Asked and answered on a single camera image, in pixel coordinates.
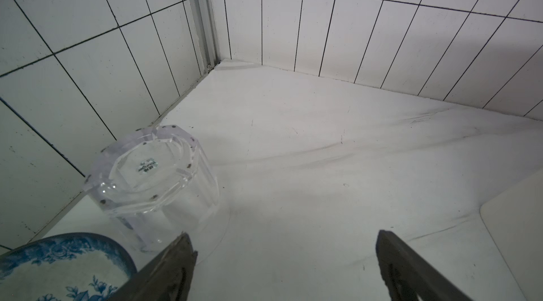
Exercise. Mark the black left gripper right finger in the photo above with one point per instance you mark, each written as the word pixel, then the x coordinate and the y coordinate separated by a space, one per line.
pixel 408 276

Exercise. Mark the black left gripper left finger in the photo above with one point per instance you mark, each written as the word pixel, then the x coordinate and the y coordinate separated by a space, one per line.
pixel 167 277

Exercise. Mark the white plastic drawer cabinet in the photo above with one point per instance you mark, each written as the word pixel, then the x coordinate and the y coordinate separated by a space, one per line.
pixel 514 221

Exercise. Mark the clear upturned glass cup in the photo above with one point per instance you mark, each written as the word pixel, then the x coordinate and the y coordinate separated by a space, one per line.
pixel 156 184

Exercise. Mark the blue white patterned plate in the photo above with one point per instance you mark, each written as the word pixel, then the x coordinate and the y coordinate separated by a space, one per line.
pixel 71 266

